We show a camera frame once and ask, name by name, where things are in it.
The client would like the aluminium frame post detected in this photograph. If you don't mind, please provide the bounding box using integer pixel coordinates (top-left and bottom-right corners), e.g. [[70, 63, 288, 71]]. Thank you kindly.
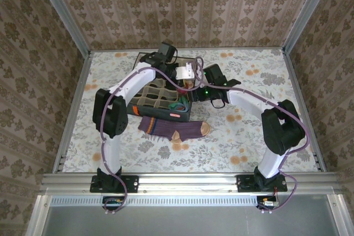
[[32, 0, 92, 57], [281, 0, 337, 54]]

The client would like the slotted grey cable duct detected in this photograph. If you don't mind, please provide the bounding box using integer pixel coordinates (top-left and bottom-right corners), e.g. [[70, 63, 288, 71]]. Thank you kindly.
[[49, 196, 277, 207]]

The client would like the floral tablecloth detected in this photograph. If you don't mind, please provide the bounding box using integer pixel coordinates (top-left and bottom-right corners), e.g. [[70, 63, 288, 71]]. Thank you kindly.
[[63, 48, 319, 173]]

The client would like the teal sock with green toe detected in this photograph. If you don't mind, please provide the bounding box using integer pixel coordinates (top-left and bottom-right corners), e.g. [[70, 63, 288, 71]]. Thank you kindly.
[[167, 95, 191, 113]]

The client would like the dark fabric sock organizer box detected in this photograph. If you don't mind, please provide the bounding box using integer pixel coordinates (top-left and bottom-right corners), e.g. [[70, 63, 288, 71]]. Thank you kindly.
[[126, 52, 194, 122]]

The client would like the grey metal panel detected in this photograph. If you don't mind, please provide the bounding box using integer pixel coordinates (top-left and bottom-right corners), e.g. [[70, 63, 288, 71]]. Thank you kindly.
[[41, 205, 341, 236]]

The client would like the aluminium frame cross rail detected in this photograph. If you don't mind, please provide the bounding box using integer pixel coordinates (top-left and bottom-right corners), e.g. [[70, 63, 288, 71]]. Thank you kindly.
[[41, 172, 340, 195]]

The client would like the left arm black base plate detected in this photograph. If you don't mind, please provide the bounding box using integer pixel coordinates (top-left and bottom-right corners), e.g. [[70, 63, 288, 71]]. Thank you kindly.
[[90, 175, 139, 193]]

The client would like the purple sock with tan toe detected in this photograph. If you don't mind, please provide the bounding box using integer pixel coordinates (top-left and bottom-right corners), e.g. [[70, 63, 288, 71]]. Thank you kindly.
[[137, 116, 211, 144]]

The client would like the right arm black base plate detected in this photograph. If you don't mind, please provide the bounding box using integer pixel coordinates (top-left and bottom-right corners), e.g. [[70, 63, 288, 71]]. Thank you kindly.
[[237, 174, 288, 193]]

